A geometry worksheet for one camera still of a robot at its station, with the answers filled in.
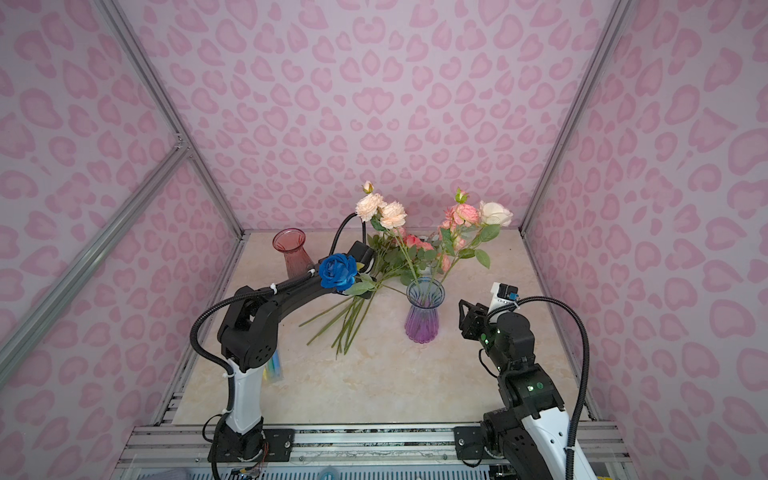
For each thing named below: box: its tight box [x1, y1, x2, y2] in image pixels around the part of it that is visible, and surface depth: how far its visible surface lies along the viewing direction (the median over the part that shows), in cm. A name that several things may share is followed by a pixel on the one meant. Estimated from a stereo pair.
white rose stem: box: [441, 200, 513, 283], surface depth 68 cm
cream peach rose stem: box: [355, 181, 420, 283], surface depth 71 cm
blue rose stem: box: [318, 253, 376, 295], surface depth 57 cm
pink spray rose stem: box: [438, 187, 480, 283], surface depth 71 cm
